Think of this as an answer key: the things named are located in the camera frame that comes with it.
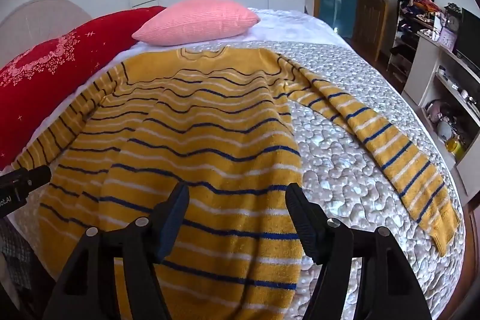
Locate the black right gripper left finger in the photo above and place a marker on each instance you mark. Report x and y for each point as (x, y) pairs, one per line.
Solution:
(86, 288)

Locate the yellow striped knit sweater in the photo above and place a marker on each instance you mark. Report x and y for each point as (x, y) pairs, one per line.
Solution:
(210, 162)

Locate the cluttered clothes rack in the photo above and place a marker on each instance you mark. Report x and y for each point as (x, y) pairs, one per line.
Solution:
(417, 19)

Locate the red floral pillow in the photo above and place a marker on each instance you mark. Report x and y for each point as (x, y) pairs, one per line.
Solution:
(35, 82)

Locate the yellow jar on shelf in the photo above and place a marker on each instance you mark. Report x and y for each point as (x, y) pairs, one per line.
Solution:
(455, 147)

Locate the white padded headboard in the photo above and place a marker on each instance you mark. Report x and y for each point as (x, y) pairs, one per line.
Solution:
(37, 21)

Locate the white shelving unit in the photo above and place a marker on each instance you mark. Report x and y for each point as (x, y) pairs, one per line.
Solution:
(437, 76)

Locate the pink ribbed pillow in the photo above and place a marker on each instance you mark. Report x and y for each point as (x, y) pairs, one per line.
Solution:
(192, 21)

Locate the black television screen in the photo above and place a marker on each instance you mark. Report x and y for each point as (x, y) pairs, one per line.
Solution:
(468, 39)

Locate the white bed sheet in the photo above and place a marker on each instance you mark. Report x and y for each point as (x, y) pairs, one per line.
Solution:
(289, 29)

